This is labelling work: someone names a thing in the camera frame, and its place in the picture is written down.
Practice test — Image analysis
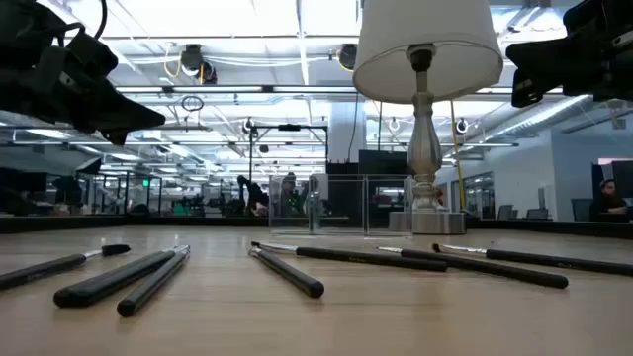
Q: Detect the thick black makeup brush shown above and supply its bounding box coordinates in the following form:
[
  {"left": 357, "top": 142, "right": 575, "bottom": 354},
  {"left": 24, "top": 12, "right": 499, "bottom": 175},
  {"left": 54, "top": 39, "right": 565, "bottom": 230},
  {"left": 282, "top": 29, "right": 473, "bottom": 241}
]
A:
[{"left": 52, "top": 248, "right": 178, "bottom": 310}]

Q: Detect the fluffy-head black makeup brush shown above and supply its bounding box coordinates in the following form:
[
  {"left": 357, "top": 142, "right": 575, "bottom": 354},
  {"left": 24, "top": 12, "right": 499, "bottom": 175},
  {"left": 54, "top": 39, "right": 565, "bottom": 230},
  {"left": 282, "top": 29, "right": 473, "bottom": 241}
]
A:
[{"left": 0, "top": 243, "right": 133, "bottom": 292}]

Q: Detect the clear acrylic brush organizer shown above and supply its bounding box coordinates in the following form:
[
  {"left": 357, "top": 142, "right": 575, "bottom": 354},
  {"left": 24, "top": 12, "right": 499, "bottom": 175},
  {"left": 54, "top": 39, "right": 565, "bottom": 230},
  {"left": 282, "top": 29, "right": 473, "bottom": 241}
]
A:
[{"left": 268, "top": 173, "right": 414, "bottom": 237}]

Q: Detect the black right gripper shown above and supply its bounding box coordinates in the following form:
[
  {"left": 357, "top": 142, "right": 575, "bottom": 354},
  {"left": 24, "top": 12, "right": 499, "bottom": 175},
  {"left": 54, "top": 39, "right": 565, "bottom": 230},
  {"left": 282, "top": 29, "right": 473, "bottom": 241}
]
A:
[{"left": 504, "top": 0, "right": 633, "bottom": 109}]

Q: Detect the black aluminium table frame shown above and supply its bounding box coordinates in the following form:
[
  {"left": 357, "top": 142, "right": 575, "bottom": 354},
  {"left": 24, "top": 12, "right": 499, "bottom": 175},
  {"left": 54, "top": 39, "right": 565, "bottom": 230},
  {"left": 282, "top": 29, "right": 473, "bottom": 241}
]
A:
[{"left": 0, "top": 213, "right": 633, "bottom": 241}]

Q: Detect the white shade silver table lamp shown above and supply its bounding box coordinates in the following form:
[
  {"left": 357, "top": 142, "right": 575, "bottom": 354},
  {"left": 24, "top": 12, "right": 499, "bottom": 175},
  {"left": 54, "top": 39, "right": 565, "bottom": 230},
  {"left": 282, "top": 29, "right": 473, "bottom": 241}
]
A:
[{"left": 351, "top": 0, "right": 504, "bottom": 236}]

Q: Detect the black box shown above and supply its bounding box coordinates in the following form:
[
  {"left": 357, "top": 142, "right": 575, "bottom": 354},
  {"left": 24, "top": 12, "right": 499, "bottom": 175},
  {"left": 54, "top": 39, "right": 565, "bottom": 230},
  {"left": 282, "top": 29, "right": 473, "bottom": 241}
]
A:
[{"left": 358, "top": 149, "right": 412, "bottom": 175}]

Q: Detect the black metal stand frame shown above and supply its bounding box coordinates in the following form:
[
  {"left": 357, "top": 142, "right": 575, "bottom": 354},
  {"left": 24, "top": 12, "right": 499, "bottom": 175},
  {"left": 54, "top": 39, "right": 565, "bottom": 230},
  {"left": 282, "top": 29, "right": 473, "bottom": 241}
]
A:
[{"left": 248, "top": 123, "right": 329, "bottom": 219}]

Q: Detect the black ceiling cable reel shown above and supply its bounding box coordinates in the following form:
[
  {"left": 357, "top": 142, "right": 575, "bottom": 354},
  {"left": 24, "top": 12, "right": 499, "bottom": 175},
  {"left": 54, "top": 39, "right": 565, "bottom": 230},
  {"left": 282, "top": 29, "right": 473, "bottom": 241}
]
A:
[
  {"left": 337, "top": 43, "right": 358, "bottom": 72},
  {"left": 178, "top": 43, "right": 220, "bottom": 86}
]

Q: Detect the black computer monitor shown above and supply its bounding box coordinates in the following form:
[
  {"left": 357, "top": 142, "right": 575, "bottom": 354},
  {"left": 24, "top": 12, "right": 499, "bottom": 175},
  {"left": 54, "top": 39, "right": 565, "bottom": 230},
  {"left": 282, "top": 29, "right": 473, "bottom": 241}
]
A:
[{"left": 611, "top": 158, "right": 633, "bottom": 199}]

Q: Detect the thin black makeup brush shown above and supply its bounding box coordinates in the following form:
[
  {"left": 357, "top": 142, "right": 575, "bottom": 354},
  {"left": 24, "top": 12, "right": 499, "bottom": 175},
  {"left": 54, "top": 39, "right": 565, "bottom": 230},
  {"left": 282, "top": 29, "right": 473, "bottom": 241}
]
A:
[
  {"left": 377, "top": 245, "right": 570, "bottom": 291},
  {"left": 116, "top": 245, "right": 192, "bottom": 318},
  {"left": 250, "top": 240, "right": 449, "bottom": 273},
  {"left": 431, "top": 241, "right": 633, "bottom": 277},
  {"left": 247, "top": 245, "right": 326, "bottom": 300}
]

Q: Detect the dark office chair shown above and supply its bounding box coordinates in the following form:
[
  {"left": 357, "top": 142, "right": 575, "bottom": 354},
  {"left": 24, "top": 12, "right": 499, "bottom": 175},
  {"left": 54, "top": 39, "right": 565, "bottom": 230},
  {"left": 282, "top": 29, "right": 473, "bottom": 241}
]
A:
[{"left": 571, "top": 198, "right": 594, "bottom": 223}]

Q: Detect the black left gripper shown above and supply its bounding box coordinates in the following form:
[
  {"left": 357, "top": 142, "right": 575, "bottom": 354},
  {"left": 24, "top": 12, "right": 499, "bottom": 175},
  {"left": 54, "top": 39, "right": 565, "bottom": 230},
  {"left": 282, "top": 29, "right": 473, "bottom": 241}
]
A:
[{"left": 0, "top": 29, "right": 167, "bottom": 147}]

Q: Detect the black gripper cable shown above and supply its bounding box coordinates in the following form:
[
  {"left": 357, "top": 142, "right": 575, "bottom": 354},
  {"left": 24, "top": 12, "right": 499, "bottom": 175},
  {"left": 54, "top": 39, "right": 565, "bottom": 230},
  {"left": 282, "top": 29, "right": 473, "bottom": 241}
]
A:
[{"left": 92, "top": 0, "right": 109, "bottom": 41}]

